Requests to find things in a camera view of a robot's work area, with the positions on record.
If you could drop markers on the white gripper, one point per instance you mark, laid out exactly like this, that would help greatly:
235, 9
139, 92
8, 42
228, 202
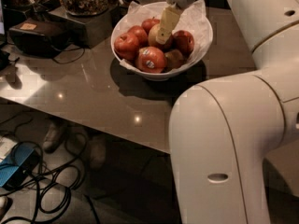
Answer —
169, 19

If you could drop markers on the yellow-red apple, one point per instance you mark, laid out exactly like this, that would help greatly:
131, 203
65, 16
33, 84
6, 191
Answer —
152, 39

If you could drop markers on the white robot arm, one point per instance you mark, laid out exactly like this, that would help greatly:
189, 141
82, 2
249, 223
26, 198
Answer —
221, 129

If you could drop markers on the white paper bowl liner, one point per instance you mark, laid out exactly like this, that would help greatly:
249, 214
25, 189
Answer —
194, 19

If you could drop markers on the red apple right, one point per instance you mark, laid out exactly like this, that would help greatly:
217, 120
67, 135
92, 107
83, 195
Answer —
184, 41

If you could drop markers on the red apple back left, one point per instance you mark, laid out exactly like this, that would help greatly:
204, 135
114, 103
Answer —
141, 34

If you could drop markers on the yellowish apple front right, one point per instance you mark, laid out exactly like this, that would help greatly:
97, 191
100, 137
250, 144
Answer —
174, 58

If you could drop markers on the red apple with sticker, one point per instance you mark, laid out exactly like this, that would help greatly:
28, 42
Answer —
151, 60

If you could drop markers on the white ceramic bowl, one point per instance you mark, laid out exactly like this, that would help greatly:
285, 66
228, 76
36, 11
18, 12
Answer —
162, 74

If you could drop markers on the dark grey box stand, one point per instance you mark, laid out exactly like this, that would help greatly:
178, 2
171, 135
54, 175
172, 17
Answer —
91, 30

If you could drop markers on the black device with label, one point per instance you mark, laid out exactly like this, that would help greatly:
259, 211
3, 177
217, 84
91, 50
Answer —
40, 38

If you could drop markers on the light shoe under table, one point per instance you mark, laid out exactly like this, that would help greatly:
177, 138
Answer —
54, 136

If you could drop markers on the blue box on floor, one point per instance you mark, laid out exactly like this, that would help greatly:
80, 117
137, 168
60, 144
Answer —
16, 166

